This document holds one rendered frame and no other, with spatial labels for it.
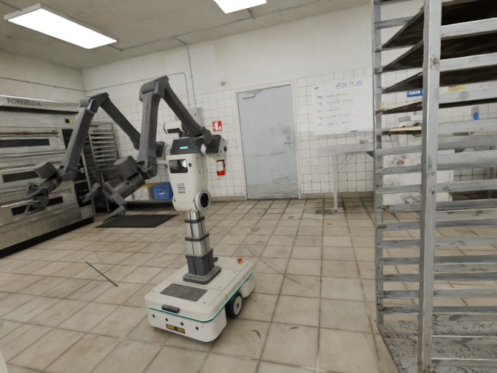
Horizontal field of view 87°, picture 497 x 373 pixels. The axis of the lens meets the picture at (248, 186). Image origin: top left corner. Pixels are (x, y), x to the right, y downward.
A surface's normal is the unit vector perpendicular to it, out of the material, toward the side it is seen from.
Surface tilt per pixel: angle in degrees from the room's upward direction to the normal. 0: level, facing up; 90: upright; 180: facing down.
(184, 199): 90
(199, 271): 90
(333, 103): 90
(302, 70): 90
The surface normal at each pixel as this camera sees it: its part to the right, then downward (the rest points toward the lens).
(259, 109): -0.28, 0.20
